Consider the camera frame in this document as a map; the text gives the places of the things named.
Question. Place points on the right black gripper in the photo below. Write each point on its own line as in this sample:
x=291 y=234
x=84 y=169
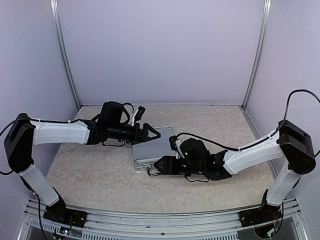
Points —
x=169 y=167

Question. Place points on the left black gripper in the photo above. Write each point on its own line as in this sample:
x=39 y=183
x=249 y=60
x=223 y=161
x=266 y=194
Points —
x=143 y=137

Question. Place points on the aluminium poker chip case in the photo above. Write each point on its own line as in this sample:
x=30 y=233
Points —
x=147 y=153

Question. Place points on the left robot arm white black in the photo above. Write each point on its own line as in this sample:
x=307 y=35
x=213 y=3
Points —
x=113 y=122

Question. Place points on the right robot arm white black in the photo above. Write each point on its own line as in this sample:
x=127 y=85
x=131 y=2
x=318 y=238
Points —
x=287 y=142

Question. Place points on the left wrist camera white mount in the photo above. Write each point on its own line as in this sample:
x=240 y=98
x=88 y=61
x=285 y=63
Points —
x=137 y=115

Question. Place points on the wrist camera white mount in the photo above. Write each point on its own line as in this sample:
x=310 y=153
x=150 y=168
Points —
x=175 y=145
x=137 y=115

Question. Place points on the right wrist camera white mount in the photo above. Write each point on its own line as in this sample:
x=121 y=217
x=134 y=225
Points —
x=175 y=145

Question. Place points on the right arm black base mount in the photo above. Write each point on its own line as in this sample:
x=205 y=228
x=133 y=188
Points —
x=255 y=216

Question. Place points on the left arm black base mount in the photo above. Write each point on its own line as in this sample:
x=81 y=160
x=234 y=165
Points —
x=70 y=217

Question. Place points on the aluminium front rail frame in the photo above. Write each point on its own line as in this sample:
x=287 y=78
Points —
x=114 y=225

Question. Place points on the left aluminium corner post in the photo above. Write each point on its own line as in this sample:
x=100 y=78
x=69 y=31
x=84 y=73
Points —
x=54 y=5

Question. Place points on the aluminium corner post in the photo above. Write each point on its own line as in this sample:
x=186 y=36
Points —
x=54 y=5
x=258 y=53

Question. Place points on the right aluminium corner post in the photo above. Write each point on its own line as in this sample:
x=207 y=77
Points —
x=258 y=53

